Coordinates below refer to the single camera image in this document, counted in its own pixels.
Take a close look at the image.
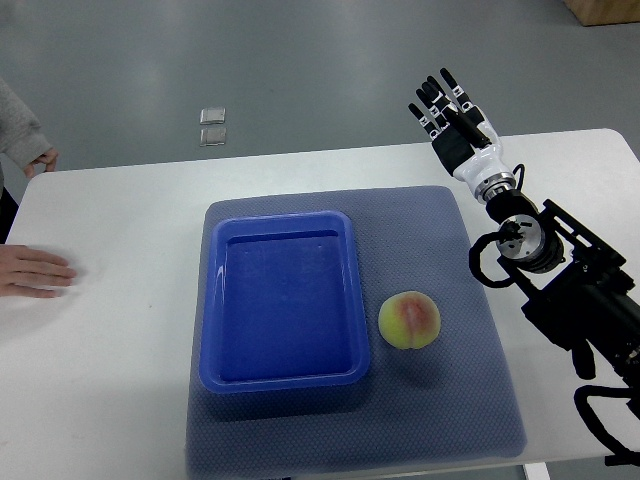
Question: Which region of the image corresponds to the person's partly hidden hand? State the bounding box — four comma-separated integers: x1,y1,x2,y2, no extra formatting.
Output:
23,148,59,179

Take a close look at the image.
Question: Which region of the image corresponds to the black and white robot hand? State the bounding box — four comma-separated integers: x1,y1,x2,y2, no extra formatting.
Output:
408,68,517,203

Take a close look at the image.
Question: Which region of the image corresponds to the person's bare hand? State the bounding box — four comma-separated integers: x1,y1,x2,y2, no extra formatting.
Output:
1,244,77,299

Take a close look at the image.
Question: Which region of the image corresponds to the yellow red peach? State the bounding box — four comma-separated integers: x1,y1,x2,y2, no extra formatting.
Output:
378,291,441,350

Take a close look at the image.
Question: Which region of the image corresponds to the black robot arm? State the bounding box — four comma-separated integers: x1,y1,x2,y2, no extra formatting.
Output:
469,166,639,466

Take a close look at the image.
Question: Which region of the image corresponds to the grey sleeve forearm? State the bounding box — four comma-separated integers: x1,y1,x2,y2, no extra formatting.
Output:
1,79,52,170

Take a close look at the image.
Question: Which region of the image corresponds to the upper metal floor plate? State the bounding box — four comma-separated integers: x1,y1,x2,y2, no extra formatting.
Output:
199,107,226,125

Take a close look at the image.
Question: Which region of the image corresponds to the brown cardboard box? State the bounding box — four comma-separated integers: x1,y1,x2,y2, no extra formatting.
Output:
564,0,639,26

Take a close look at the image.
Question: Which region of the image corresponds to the blue plastic tray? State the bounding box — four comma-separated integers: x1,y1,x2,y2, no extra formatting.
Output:
199,211,370,395

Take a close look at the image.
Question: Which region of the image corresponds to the blue grey textured mat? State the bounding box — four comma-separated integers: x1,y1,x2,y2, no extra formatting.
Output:
186,186,526,479

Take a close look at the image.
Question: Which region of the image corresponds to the black cable loop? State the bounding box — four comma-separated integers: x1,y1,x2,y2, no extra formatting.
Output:
468,233,516,288

